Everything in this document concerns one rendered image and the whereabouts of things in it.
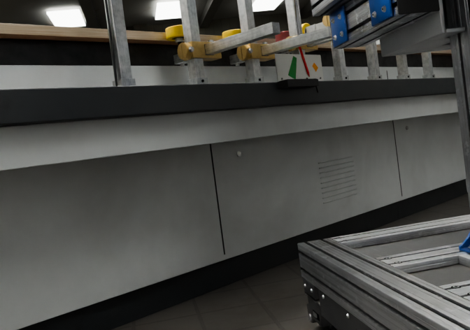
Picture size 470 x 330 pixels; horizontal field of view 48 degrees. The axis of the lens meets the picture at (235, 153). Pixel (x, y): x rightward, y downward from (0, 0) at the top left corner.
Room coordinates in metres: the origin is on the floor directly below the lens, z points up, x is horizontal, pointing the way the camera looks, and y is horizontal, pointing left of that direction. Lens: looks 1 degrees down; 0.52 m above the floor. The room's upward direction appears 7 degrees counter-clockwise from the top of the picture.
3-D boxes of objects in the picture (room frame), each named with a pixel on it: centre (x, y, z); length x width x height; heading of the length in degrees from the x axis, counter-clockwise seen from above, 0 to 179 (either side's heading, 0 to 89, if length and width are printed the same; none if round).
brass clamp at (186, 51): (1.64, 0.07, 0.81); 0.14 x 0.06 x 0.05; 133
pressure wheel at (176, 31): (1.73, 0.13, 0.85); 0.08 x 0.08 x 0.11
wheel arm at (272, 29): (1.59, 0.00, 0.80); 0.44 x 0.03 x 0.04; 43
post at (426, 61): (2.65, -1.01, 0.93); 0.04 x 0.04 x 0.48; 43
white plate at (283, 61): (1.93, -0.27, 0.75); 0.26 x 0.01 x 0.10; 133
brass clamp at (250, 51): (1.81, -0.11, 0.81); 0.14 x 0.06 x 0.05; 133
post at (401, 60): (2.48, -0.82, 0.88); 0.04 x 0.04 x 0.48; 43
